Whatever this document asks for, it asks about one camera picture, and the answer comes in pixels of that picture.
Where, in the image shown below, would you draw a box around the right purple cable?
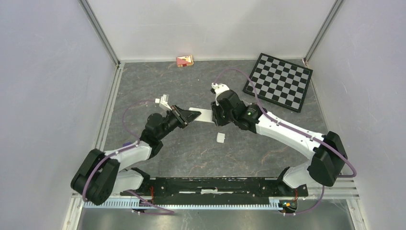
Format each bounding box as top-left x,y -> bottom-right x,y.
213,68 -> 358,217

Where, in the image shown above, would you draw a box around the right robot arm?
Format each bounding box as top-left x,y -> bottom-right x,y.
211,84 -> 348,196

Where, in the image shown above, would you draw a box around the white remote red buttons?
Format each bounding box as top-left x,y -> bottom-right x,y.
189,107 -> 214,124

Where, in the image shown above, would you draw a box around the purple block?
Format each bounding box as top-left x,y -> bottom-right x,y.
123,142 -> 137,148

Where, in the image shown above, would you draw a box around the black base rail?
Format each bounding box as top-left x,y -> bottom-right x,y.
135,177 -> 308,205

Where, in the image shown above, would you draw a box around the small white battery cover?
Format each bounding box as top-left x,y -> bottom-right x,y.
216,133 -> 225,143

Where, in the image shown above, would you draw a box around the red yellow small box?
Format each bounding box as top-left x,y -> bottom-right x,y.
176,55 -> 194,67

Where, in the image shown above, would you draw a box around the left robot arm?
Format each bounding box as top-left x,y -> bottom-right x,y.
70,105 -> 202,205

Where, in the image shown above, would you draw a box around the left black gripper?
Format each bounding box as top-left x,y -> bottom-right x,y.
157,104 -> 201,140

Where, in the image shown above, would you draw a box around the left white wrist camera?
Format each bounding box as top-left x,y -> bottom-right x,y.
155,94 -> 172,111

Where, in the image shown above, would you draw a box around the white cable duct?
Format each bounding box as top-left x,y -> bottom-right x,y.
84,196 -> 297,211

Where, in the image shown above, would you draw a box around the black white chessboard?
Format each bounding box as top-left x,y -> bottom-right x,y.
242,53 -> 313,113

